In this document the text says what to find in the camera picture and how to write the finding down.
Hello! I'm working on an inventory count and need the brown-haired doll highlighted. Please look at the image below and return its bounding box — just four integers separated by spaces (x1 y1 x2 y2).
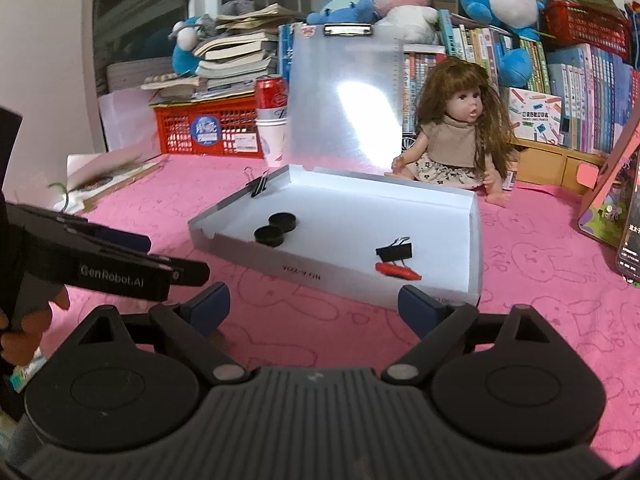
385 57 521 208

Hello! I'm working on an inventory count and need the large black binder clip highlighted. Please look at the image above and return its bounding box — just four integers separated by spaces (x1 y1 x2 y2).
376 237 413 263

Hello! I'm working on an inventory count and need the black round cap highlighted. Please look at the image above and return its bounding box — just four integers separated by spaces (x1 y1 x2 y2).
253 225 286 248
268 212 299 233

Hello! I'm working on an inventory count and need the white pencil-print box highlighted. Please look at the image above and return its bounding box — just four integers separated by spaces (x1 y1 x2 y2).
507 86 563 147

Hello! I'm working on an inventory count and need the open notebook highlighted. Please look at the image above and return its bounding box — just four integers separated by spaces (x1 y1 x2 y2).
65 152 161 216

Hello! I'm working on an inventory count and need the person's left hand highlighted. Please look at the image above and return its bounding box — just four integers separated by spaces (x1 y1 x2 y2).
0 287 71 367

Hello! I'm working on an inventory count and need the row of upright books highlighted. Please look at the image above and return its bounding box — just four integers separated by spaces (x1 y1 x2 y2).
277 7 640 156

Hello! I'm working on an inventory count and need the translucent plastic clipboard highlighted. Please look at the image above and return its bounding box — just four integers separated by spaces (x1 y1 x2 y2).
287 22 406 173

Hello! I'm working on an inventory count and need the white paper sheet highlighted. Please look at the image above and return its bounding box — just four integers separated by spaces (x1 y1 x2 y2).
97 90 161 153

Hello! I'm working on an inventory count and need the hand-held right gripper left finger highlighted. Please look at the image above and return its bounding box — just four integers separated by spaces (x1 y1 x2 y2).
75 282 251 386

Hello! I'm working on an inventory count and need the small blue plush toy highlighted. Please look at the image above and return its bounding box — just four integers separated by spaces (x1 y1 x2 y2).
306 0 379 26

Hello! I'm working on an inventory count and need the pile of lying books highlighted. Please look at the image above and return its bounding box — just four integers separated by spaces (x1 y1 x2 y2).
141 4 281 106

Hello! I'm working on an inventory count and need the red carrot-shaped pen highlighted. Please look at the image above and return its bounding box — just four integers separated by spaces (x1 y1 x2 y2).
375 261 422 281

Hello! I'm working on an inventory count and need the red soda can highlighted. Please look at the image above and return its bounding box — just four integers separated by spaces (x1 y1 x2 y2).
255 76 290 121

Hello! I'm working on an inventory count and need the wooden desk organizer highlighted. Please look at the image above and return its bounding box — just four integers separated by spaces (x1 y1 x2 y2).
515 140 606 196

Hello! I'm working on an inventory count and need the pink rabbit-print towel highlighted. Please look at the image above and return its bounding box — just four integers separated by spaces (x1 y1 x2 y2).
37 152 640 466

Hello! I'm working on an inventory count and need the red plastic crate with labels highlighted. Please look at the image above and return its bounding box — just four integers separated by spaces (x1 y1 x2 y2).
154 95 263 156

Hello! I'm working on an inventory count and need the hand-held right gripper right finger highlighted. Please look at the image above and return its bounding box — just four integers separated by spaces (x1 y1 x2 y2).
382 285 568 386

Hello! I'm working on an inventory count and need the white paper cup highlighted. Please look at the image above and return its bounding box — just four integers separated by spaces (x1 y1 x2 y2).
256 110 290 167

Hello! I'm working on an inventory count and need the plain red plastic crate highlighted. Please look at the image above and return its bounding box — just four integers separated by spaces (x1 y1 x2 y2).
542 0 632 58

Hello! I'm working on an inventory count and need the white cardboard box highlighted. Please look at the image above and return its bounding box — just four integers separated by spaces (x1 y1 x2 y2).
187 162 483 308

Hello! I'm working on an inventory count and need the smartphone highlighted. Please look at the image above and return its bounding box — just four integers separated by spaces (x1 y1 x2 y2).
615 150 640 288

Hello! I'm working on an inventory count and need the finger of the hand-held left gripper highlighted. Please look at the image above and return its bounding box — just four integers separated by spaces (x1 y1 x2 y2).
150 255 211 286
92 226 152 256

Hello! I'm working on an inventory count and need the round-headed blue plush toy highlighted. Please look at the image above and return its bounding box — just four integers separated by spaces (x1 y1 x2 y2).
170 15 221 76

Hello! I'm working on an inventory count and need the small black binder clip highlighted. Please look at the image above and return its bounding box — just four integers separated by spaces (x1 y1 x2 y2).
245 167 271 198

